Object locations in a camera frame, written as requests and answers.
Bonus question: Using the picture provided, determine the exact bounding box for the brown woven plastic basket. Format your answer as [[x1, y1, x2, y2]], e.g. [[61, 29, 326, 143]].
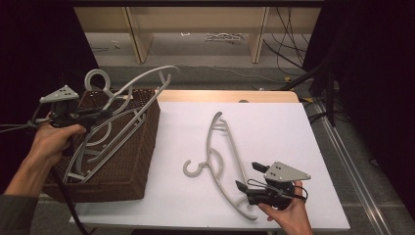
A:
[[41, 87, 161, 204]]

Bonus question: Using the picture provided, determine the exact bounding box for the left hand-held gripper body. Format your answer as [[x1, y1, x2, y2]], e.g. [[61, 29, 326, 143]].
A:
[[38, 84, 90, 130]]

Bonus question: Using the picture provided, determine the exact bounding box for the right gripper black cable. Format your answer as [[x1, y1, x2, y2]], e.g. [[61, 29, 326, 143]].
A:
[[247, 177, 309, 204]]

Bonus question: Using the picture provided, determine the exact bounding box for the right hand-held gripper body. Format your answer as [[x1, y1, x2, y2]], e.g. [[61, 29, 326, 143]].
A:
[[257, 161, 312, 211]]

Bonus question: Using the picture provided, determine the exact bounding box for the black metal stand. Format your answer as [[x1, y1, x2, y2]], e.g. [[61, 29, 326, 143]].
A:
[[279, 62, 339, 127]]

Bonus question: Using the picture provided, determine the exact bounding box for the person's right hand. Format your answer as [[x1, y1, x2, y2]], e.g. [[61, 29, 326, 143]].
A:
[[257, 180, 315, 235]]

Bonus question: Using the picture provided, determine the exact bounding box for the grey plastic clothes hanger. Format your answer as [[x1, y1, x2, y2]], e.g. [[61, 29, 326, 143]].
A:
[[63, 107, 149, 184], [83, 64, 180, 184], [182, 111, 258, 221]]

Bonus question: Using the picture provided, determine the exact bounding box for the thin white floor cable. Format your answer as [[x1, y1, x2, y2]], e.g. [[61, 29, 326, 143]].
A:
[[177, 63, 286, 83]]

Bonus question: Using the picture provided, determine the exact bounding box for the white table mat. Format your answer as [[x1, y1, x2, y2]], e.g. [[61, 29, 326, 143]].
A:
[[69, 101, 351, 233]]

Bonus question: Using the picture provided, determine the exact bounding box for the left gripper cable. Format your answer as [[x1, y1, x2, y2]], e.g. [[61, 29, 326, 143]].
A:
[[0, 120, 91, 235]]

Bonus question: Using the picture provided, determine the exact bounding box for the person's left hand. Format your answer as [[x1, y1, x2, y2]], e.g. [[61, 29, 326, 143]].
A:
[[26, 120, 88, 168]]

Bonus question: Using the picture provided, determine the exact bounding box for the beige wooden shelf unit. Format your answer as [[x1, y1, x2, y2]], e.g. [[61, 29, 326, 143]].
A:
[[73, 6, 322, 65]]

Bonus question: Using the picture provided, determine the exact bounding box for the silver metal floor rail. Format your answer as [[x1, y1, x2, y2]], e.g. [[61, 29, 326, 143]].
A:
[[311, 99, 394, 235]]

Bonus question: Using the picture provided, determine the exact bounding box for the white tangled object on floor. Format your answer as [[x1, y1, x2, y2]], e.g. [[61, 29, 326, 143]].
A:
[[205, 31, 245, 44]]

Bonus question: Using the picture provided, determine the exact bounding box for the bundle of black floor cables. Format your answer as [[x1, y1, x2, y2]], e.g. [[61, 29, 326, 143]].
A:
[[263, 6, 312, 76]]

